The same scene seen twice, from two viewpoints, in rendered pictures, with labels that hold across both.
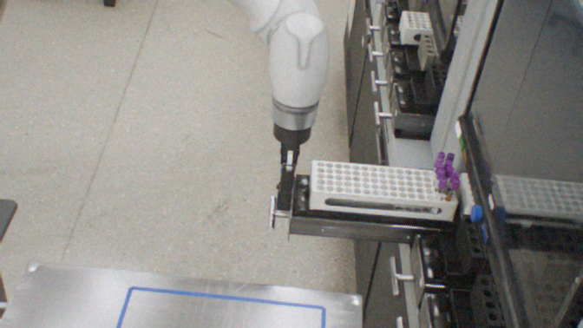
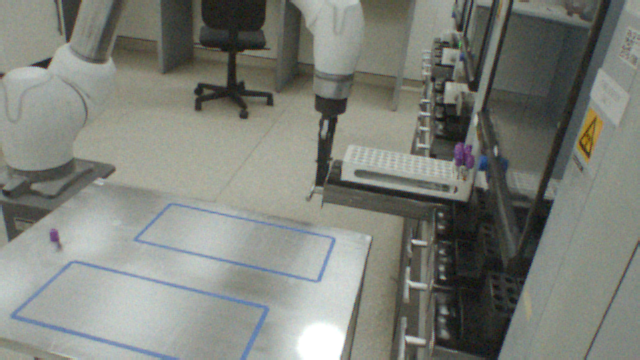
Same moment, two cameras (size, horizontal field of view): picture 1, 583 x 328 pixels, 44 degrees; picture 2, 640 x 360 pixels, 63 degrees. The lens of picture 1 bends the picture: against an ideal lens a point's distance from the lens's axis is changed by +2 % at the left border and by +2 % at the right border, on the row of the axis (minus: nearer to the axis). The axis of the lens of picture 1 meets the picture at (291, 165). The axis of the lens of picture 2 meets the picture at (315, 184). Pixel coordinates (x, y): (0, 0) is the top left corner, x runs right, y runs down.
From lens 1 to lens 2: 48 cm
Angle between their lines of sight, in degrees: 15
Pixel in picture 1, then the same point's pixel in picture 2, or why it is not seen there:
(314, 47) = (348, 15)
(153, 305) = (185, 215)
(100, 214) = not seen: hidden behind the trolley
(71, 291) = (122, 198)
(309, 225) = (339, 193)
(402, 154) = not seen: hidden behind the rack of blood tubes
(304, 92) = (339, 58)
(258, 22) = (311, 16)
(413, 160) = not seen: hidden behind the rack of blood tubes
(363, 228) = (387, 201)
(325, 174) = (358, 153)
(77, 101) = (205, 169)
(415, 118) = (447, 144)
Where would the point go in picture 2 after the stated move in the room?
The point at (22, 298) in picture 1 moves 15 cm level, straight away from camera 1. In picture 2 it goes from (82, 196) to (89, 163)
